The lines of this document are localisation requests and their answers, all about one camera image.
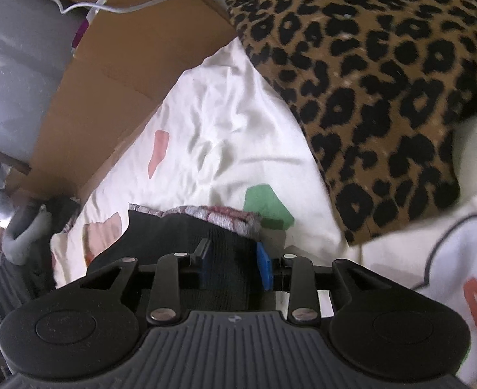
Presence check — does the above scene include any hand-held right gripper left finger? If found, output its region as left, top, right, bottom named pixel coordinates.
left=80, top=238, right=213, bottom=325

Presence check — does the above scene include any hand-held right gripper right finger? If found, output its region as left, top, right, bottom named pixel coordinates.
left=256, top=242, right=369, bottom=327

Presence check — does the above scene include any black garment with patterned lining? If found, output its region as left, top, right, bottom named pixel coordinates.
left=85, top=205, right=263, bottom=312

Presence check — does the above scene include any white bear print blanket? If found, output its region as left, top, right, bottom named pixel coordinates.
left=50, top=36, right=361, bottom=288

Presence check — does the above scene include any white printed t-shirt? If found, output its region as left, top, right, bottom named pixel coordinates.
left=358, top=188, right=477, bottom=389

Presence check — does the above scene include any grey cloth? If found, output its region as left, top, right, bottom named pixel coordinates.
left=0, top=203, right=49, bottom=267

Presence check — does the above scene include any cardboard box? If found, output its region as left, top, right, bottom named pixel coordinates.
left=4, top=0, right=239, bottom=205

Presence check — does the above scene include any leopard print cloth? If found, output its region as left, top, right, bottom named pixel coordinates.
left=221, top=0, right=477, bottom=247

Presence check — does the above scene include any dark cloth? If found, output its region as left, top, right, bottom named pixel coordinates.
left=0, top=196, right=83, bottom=385

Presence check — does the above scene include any purple white label strip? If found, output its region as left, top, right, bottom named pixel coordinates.
left=70, top=0, right=126, bottom=57

